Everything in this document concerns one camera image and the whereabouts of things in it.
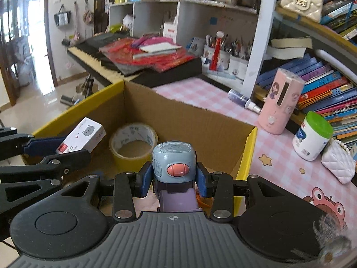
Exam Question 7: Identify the grey furry object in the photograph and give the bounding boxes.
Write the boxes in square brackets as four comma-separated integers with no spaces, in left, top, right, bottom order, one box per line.
[312,215,355,261]

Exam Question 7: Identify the white box with red label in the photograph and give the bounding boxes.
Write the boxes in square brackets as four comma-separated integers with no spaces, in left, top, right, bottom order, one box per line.
[162,21,178,44]

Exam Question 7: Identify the thick dark hardcover book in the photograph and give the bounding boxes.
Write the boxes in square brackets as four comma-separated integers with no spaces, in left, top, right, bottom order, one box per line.
[266,37,313,60]

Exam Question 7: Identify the blue and purple toy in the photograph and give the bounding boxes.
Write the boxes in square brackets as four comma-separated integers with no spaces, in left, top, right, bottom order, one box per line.
[151,140,205,213]

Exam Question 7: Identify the pile of colourful books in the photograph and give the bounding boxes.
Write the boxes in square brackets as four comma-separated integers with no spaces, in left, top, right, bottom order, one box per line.
[319,0,357,44]

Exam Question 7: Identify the black keyboard stand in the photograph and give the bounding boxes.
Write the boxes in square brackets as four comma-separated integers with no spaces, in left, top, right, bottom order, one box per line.
[84,74,101,95]

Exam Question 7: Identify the row of leaning books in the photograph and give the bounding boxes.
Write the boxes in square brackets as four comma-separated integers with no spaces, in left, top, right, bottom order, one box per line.
[257,53,357,147]

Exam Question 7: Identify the pink hanging bag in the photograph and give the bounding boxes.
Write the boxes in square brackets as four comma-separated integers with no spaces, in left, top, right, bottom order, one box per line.
[83,1,94,24]

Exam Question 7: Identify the white rod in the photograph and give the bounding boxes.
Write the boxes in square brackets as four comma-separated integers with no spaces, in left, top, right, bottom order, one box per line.
[315,49,357,76]

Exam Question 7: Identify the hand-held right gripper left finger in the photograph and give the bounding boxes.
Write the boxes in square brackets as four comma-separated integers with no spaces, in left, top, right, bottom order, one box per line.
[60,163,154,220]

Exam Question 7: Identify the cardboard box with yellow rim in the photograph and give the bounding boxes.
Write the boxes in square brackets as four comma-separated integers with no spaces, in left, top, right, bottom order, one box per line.
[21,80,258,218]

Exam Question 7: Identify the black and white tote bag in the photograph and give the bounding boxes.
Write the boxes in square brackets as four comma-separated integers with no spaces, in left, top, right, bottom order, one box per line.
[54,4,71,28]

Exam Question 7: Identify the pink cylindrical appliance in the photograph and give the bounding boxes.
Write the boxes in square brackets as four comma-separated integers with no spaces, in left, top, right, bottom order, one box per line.
[257,68,305,135]

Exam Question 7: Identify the yellow tape roll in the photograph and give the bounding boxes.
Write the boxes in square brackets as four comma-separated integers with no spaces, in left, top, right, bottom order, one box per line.
[109,123,159,171]

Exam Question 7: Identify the red plastic packets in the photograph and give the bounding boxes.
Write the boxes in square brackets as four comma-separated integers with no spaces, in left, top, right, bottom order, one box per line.
[99,38,196,72]

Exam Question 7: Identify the dark wooden door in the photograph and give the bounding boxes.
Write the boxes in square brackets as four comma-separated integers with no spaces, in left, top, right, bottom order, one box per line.
[93,0,143,34]

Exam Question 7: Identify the pink checkered tablecloth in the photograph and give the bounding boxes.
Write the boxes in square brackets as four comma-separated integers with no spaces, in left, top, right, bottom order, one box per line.
[152,77,357,257]

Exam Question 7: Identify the white desktop cubby shelf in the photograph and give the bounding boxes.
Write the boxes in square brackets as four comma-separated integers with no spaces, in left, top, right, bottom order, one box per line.
[108,0,258,51]

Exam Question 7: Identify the bunch of pens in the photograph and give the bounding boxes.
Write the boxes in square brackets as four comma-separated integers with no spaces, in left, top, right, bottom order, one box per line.
[205,32,253,60]

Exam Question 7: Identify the cream quilted handbag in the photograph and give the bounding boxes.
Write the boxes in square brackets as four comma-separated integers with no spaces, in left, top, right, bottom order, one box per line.
[280,0,324,23]

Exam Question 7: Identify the white pen holder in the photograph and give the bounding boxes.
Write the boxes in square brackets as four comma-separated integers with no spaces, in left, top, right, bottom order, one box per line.
[229,56,249,80]
[203,44,230,71]

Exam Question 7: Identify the white bottle with green lid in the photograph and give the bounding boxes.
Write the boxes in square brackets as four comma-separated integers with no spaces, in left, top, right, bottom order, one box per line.
[292,111,334,161]

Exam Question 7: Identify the black electronic keyboard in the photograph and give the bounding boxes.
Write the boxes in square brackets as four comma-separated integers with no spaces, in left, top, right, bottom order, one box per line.
[67,32,203,88]

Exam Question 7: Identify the small picture card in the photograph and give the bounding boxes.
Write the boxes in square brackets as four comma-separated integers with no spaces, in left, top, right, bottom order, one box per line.
[187,37,205,57]

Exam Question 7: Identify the blue spray bottle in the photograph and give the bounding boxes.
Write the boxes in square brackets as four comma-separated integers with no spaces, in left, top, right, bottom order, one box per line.
[228,89,261,113]

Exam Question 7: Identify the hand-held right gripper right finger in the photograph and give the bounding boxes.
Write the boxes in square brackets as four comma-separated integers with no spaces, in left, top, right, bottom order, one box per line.
[196,162,282,220]

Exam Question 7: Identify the white notebook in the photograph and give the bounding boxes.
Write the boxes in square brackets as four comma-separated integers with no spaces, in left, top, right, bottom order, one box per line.
[133,42,182,60]

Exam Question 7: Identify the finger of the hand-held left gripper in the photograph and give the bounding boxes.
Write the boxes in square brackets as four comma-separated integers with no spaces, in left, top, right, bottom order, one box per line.
[0,149,92,215]
[0,127,67,162]

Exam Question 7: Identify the red tassel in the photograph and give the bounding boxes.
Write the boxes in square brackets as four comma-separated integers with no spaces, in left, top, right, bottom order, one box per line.
[210,31,225,71]

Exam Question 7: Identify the wooden bookshelf with white post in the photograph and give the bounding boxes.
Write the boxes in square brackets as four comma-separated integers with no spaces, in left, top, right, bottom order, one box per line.
[241,0,357,134]

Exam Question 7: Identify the white quilted purse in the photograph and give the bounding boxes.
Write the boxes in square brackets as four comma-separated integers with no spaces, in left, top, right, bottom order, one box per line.
[321,138,357,185]

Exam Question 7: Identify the small white printed box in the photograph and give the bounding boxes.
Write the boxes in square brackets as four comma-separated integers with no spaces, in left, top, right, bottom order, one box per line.
[55,117,107,155]

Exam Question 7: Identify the magenta plastic bag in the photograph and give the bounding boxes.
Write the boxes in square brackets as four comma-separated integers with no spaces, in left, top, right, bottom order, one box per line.
[131,35,168,48]

